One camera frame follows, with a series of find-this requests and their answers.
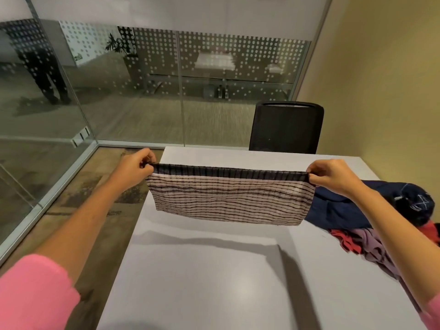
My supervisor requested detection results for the person's left hand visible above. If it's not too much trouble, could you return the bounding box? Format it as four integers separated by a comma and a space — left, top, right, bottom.
109, 148, 157, 193

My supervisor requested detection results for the person's right hand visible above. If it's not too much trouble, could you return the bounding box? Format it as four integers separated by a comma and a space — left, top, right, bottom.
306, 159, 370, 200

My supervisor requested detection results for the navy blue hoodie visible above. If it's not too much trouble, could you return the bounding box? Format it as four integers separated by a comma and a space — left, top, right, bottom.
304, 180, 435, 230

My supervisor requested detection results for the red garment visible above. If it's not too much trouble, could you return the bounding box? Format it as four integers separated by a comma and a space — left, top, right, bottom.
330, 220, 440, 255

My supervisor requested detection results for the mauve striped t-shirt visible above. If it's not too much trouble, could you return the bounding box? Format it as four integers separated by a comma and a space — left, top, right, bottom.
349, 227, 424, 313

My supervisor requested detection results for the striped knit top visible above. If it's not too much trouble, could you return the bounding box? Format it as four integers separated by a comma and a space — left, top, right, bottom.
145, 163, 316, 226

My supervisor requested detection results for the person's left forearm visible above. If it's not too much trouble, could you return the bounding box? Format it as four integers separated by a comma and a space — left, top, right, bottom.
34, 180, 130, 282

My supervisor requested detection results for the person's right forearm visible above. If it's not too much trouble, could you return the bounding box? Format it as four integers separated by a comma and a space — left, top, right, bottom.
347, 187, 440, 308

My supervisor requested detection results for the person's left pink sleeve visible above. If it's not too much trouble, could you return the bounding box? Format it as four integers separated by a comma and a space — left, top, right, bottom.
0, 254, 82, 330

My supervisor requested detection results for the person's pink sleeve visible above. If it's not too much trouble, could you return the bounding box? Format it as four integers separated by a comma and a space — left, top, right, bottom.
420, 293, 440, 330
0, 254, 82, 330

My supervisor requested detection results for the person's right pink sleeve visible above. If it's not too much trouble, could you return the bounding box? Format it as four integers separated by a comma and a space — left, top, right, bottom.
420, 293, 440, 330

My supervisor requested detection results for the black mesh office chair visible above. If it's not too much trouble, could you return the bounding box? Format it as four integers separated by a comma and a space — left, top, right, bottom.
248, 101, 325, 155

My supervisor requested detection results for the potted green plant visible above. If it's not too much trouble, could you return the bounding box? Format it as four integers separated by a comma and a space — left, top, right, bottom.
104, 30, 142, 90

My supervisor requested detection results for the white background table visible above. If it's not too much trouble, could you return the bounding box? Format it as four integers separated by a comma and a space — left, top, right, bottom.
194, 53, 237, 71

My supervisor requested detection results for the metal glass door bracket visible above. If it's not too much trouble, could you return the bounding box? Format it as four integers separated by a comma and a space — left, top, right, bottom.
71, 126, 91, 148

